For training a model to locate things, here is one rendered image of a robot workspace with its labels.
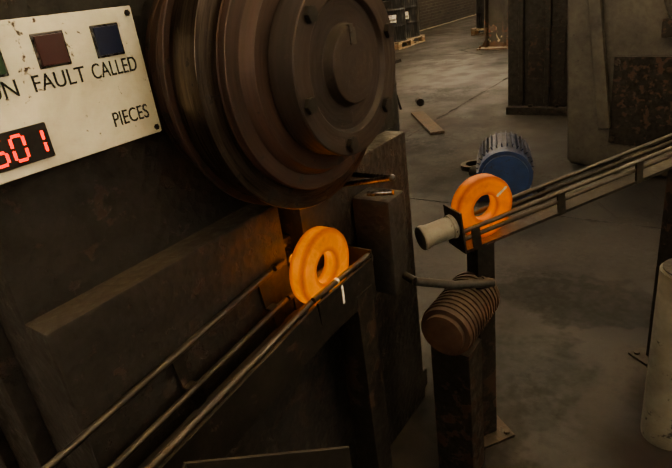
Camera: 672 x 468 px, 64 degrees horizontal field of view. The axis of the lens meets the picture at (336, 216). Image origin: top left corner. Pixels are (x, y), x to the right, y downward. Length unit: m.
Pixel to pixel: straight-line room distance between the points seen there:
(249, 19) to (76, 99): 0.25
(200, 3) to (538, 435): 1.43
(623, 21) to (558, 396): 2.23
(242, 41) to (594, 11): 2.89
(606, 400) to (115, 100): 1.58
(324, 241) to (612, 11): 2.72
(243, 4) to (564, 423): 1.44
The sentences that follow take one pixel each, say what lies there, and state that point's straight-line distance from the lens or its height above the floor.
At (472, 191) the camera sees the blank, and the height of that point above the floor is 0.76.
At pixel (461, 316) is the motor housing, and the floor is 0.52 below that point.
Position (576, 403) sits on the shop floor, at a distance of 1.85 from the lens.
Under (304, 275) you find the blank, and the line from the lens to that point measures 0.98.
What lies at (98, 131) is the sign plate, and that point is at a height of 1.09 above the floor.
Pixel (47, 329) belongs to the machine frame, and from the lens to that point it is 0.79.
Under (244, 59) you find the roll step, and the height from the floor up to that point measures 1.15.
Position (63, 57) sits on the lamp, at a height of 1.19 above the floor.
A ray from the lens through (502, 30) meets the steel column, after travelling 9.64.
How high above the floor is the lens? 1.22
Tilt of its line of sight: 23 degrees down
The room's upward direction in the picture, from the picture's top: 8 degrees counter-clockwise
